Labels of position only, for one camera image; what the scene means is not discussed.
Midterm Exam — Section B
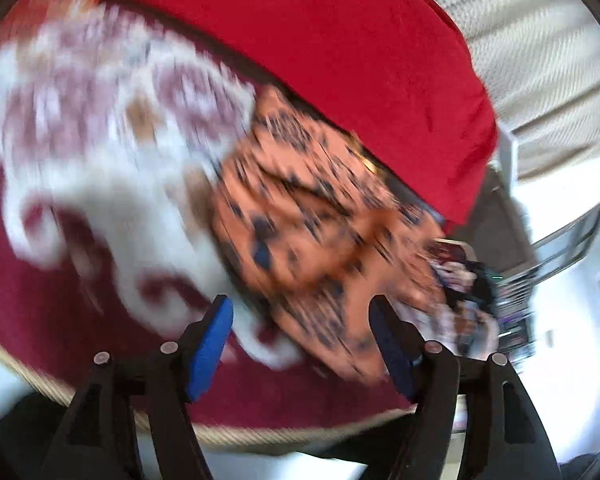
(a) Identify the orange black floral garment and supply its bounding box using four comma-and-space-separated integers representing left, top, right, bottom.
209, 84, 449, 384

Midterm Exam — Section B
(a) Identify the red cloth on sofa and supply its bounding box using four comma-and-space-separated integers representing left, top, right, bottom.
133, 0, 498, 224

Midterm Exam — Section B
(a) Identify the cream dotted curtain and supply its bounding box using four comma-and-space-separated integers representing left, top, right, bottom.
434, 0, 600, 180

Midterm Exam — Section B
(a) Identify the floral plush blanket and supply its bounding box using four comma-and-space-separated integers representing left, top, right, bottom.
0, 5, 408, 448

